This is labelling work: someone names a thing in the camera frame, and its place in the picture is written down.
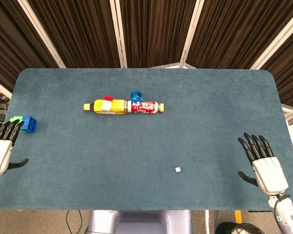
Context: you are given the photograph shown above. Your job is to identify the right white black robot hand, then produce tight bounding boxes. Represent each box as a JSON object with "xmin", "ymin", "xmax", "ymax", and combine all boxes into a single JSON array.
[{"xmin": 238, "ymin": 133, "xmax": 289, "ymax": 196}]

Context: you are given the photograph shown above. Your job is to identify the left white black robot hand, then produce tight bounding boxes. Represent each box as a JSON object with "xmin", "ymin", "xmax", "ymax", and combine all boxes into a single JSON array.
[{"xmin": 0, "ymin": 121, "xmax": 30, "ymax": 177}]

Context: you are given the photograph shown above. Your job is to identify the lavender robot base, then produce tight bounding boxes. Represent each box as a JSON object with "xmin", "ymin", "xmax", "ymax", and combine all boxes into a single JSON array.
[{"xmin": 84, "ymin": 210, "xmax": 193, "ymax": 234}]

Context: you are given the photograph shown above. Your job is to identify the blue green building block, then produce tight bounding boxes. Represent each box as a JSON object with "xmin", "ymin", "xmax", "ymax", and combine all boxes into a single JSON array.
[{"xmin": 10, "ymin": 116, "xmax": 38, "ymax": 134}]

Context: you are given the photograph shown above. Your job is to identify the yellow label tea bottle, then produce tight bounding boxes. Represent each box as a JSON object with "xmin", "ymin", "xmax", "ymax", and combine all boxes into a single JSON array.
[{"xmin": 84, "ymin": 98, "xmax": 128, "ymax": 116}]

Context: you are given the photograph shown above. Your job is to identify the red white toy block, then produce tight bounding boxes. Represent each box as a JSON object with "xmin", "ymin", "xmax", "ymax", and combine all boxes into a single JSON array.
[{"xmin": 101, "ymin": 96, "xmax": 114, "ymax": 111}]

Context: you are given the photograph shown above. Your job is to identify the teal felt table mat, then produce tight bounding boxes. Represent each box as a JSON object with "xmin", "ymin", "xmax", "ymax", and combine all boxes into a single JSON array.
[{"xmin": 0, "ymin": 68, "xmax": 293, "ymax": 211}]

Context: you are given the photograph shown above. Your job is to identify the red label drink bottle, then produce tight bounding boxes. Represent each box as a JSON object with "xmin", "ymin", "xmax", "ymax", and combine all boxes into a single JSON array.
[{"xmin": 126, "ymin": 100, "xmax": 165, "ymax": 114}]

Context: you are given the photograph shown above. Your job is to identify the blue toy block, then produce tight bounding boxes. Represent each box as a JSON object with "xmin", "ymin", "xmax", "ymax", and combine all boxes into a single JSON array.
[{"xmin": 130, "ymin": 91, "xmax": 145, "ymax": 102}]

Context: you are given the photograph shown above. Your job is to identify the dark brown curtain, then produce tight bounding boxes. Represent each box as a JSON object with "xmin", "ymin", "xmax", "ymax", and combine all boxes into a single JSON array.
[{"xmin": 0, "ymin": 0, "xmax": 293, "ymax": 108}]

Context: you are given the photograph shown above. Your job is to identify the black floor cable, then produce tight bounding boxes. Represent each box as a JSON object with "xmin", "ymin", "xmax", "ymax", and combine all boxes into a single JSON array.
[{"xmin": 64, "ymin": 210, "xmax": 84, "ymax": 234}]

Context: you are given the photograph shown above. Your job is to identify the white partition frame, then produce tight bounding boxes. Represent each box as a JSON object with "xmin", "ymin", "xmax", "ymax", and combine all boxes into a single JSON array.
[{"xmin": 109, "ymin": 0, "xmax": 128, "ymax": 69}]

